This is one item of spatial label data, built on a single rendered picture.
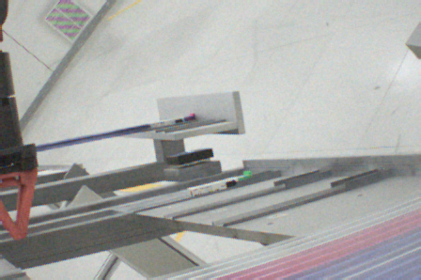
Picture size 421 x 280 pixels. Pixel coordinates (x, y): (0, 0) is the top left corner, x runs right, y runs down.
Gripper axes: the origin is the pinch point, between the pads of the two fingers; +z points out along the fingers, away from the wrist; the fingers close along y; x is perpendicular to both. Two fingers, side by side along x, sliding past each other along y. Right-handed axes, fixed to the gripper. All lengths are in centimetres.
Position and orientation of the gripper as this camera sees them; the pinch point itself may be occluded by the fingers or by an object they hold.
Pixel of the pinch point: (17, 230)
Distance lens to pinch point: 83.7
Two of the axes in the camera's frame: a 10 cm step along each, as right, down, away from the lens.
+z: 1.9, 9.8, 0.5
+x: 8.8, -1.9, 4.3
